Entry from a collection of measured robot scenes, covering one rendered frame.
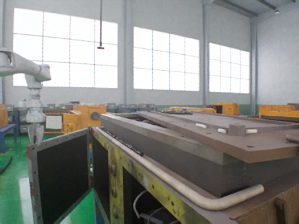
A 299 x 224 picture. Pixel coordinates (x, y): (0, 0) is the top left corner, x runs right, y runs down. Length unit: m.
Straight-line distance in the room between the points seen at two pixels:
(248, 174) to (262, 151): 0.15
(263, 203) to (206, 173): 0.14
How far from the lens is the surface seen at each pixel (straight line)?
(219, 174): 0.44
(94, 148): 1.59
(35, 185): 1.16
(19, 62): 0.88
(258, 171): 0.55
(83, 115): 3.31
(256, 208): 0.46
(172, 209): 0.49
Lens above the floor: 1.45
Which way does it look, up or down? 3 degrees down
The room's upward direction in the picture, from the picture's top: straight up
